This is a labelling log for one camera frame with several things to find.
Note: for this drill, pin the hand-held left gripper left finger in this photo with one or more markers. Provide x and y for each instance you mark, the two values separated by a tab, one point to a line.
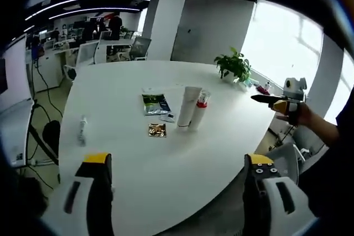
96	191

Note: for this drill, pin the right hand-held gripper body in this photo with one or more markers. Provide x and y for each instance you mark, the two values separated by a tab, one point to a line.
294	89

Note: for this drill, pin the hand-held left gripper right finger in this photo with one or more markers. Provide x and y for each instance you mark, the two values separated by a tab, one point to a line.
254	191

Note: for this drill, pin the small white skincare bottle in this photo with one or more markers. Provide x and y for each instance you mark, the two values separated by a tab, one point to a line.
82	131

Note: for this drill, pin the white skincare bottle red collar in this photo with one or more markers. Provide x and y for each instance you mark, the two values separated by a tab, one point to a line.
199	120

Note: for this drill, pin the white skincare tube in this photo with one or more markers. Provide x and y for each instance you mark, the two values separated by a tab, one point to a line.
188	109

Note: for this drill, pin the gold foil packet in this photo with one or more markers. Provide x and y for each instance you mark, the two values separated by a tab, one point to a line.
157	130

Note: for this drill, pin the small white pump bottle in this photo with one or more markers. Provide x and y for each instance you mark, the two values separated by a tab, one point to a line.
267	84

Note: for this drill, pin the person's right hand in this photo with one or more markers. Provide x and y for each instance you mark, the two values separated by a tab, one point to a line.
306	115

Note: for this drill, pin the red tool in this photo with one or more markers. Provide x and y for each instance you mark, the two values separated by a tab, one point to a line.
262	89

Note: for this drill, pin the potted green plant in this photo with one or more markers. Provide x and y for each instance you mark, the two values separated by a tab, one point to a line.
233	63

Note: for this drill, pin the black bag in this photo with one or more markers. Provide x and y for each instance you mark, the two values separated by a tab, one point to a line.
52	135

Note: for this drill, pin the person's dark clothing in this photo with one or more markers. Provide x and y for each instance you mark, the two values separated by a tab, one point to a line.
332	186

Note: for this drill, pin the white side desk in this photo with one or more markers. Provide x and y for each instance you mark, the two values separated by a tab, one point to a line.
16	125

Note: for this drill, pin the green foil packet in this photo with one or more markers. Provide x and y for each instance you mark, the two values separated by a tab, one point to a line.
155	104

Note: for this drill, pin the white power strip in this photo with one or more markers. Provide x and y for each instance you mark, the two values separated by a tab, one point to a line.
152	90

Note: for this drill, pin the white desk cabinet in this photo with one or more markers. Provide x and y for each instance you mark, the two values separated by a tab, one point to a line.
52	70

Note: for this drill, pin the grey mesh office chair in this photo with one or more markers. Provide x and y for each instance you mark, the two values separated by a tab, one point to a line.
140	48

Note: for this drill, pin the white backed office chair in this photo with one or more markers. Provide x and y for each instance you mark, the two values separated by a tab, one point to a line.
87	53

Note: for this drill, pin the large standing display screen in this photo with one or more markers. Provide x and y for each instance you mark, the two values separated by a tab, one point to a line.
16	75

